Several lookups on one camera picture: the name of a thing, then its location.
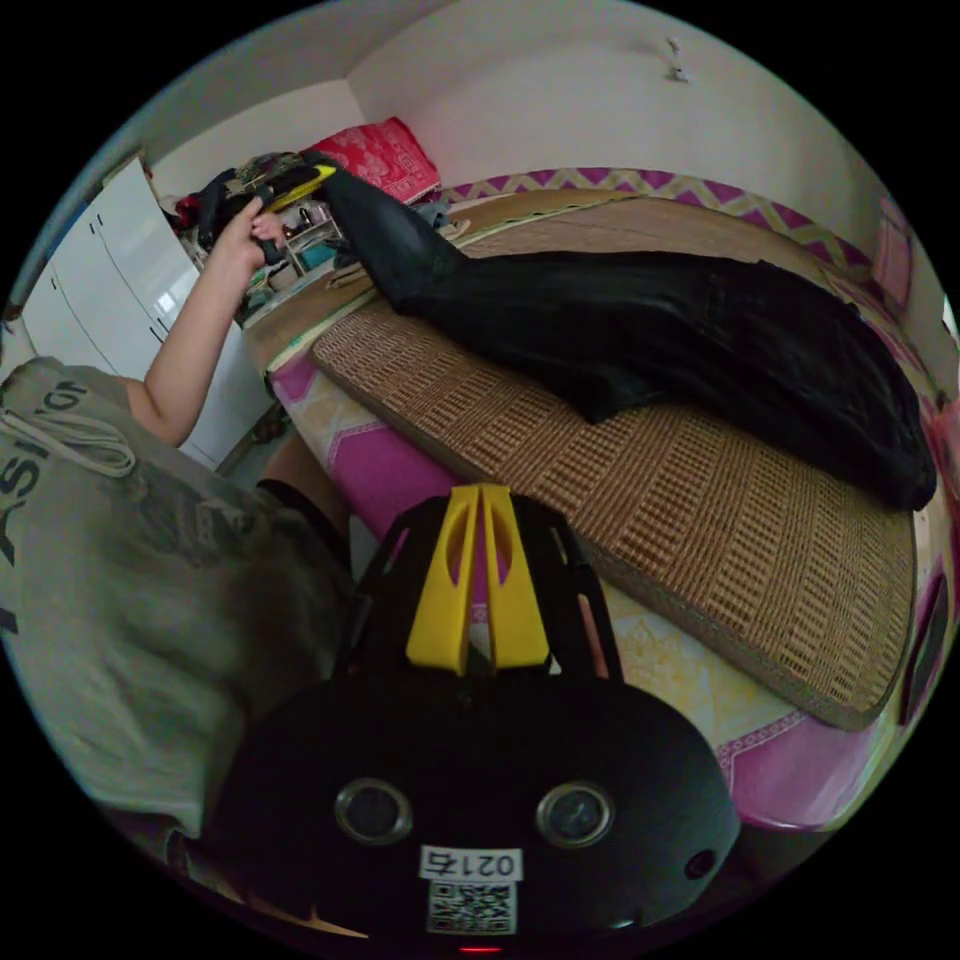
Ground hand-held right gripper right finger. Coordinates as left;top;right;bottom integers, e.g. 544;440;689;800
479;485;553;670

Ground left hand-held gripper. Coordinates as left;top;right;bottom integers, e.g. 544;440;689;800
200;149;340;265

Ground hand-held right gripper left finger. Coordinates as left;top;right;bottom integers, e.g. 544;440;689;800
405;484;481;670

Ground black pants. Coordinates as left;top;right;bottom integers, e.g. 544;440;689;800
313;160;939;513

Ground person's left forearm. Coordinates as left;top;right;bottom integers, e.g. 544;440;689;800
144;253;256;448

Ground person's left hand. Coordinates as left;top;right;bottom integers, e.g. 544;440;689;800
206;197;287;274

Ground cluttered shelf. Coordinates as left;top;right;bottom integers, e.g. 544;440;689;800
245;200;360;319

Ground red patterned pillow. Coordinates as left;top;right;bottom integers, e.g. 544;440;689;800
302;117;444;205

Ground bed with woven mat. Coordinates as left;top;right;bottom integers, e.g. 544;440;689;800
241;167;958;835

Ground white cupboard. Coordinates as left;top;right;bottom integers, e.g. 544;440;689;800
13;153;280;472

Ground person's body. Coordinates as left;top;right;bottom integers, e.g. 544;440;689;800
0;355;354;871

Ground pink pillow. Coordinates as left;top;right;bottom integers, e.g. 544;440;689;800
872;193;915;310

